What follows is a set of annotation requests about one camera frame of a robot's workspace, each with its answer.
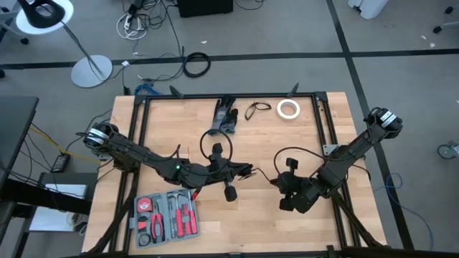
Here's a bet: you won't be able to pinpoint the red handled hammer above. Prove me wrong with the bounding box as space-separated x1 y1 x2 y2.
167 192 184 237

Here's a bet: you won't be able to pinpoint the black power adapter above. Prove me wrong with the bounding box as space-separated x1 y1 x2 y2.
51 153 72 173

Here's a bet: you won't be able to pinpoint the yellow cable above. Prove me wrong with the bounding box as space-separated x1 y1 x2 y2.
29 125 101 164

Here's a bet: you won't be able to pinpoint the black desk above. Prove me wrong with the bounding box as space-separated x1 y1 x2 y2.
0 95 40 187

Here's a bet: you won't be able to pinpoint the long blue cable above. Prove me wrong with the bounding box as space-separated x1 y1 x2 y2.
372 173 435 252

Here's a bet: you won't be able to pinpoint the black box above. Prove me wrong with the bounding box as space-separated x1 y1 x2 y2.
177 0 234 18

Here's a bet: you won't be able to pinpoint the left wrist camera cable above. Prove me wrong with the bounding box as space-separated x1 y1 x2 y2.
199 129 235 163

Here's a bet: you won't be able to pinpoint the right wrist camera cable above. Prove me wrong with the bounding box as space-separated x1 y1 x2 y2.
273 145 338 176

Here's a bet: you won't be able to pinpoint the red handled pliers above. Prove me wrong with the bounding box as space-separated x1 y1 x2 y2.
149 202 165 243

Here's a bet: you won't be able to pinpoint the red screwdriver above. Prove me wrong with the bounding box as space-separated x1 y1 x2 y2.
186 200 198 234

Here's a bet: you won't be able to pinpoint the white bin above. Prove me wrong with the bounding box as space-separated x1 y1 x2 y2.
347 0 389 20

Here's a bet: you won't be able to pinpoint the bundled blue cable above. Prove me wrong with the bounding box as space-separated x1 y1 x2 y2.
134 82 162 97

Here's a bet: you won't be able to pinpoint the black green work gloves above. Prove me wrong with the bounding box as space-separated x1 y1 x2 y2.
209 95 240 136

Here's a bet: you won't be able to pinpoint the white tape roll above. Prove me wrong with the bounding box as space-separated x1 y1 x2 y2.
276 99 301 120

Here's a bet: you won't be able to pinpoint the red tape measure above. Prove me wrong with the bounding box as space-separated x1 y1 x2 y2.
136 196 153 213

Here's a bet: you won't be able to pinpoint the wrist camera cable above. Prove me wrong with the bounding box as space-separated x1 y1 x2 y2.
199 129 235 163
273 145 338 176

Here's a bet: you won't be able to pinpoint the black cord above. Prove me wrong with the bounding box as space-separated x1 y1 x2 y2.
252 167 275 184

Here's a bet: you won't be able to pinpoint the clear safety glasses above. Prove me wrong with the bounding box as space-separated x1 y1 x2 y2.
245 101 273 121

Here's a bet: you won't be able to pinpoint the grey tool case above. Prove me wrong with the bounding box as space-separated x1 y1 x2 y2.
128 186 201 249

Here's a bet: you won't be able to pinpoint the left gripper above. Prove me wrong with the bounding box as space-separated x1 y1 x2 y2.
209 142 254 203

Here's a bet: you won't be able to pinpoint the white ring floor lamp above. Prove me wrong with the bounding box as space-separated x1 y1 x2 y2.
15 0 114 89

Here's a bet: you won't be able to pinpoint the grey caster wheel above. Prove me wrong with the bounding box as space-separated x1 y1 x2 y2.
437 140 459 161

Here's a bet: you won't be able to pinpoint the black frame strut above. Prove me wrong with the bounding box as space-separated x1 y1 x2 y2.
169 85 186 100
286 82 301 98

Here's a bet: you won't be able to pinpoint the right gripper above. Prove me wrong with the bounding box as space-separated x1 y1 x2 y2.
269 157 318 215

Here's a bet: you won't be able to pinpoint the white power strip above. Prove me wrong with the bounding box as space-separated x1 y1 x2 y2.
116 10 148 40

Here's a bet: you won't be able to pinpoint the coiled black cable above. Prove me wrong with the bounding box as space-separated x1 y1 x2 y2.
181 52 212 79

